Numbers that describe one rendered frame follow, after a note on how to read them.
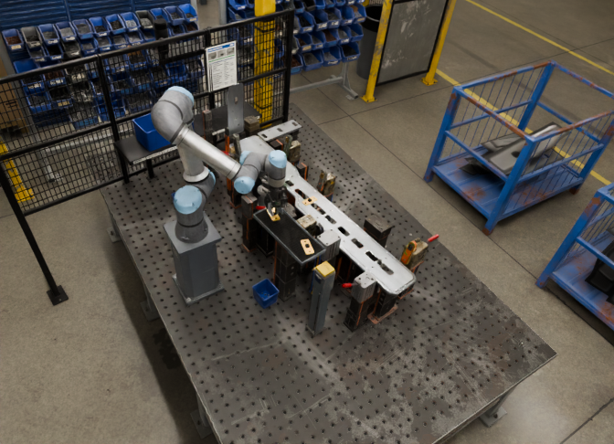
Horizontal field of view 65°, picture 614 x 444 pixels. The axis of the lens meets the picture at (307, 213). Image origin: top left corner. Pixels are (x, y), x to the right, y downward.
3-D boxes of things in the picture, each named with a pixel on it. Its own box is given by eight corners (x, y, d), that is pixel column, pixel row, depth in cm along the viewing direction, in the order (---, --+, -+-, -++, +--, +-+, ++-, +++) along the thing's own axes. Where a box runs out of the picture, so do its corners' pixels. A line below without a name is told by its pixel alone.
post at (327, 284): (326, 328, 239) (337, 272, 208) (314, 336, 235) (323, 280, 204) (316, 317, 242) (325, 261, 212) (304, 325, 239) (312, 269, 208)
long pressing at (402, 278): (423, 277, 230) (424, 274, 229) (390, 300, 219) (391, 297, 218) (256, 134, 301) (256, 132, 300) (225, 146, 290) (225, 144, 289)
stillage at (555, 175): (511, 145, 491) (552, 58, 425) (577, 193, 444) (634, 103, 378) (422, 178, 441) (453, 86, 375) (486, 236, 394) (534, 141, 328)
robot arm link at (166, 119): (147, 111, 175) (258, 185, 189) (160, 95, 183) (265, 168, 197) (136, 130, 182) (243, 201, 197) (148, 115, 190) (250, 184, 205)
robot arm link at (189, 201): (172, 222, 213) (168, 200, 204) (183, 203, 223) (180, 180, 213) (197, 227, 212) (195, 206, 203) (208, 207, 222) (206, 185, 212)
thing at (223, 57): (238, 84, 312) (237, 38, 291) (207, 94, 301) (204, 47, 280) (236, 83, 313) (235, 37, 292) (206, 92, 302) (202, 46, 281)
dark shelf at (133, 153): (261, 118, 313) (262, 113, 311) (130, 166, 268) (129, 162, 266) (243, 102, 324) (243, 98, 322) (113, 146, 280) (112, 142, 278)
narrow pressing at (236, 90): (244, 131, 301) (243, 82, 277) (228, 137, 295) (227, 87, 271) (243, 131, 301) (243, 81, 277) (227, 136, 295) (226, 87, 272)
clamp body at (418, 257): (417, 290, 261) (434, 245, 235) (398, 302, 253) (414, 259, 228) (402, 277, 266) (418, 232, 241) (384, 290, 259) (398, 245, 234)
